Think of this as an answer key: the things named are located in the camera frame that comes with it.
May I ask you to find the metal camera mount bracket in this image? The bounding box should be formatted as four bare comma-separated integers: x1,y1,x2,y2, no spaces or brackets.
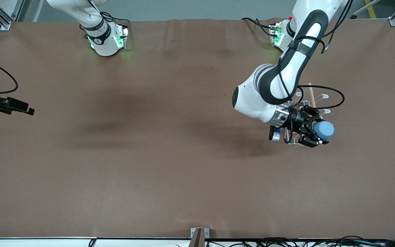
190,228,210,247

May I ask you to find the thin white pipe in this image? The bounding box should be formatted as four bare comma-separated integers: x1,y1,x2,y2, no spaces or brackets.
351,0,382,19

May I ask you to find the blue plastic cup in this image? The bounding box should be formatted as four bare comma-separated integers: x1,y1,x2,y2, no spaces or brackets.
313,121,335,140

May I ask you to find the black right base cable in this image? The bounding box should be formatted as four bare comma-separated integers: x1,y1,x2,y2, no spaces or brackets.
81,0,130,32

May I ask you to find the black cable bundle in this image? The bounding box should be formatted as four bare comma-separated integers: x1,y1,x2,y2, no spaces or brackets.
204,235,395,247

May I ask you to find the white wire cup rack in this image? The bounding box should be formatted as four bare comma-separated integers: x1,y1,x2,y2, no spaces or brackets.
283,83,332,147

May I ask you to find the brown table cover sheet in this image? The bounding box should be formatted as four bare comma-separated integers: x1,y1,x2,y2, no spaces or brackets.
0,18,395,239

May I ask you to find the black base cable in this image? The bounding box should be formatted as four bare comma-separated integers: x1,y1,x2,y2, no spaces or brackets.
81,0,130,32
241,17,274,37

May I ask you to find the black left base cable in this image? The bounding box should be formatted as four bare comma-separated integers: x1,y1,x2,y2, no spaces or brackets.
241,17,274,37

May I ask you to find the white table edge rail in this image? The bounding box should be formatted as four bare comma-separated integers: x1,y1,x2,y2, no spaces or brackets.
0,237,395,247

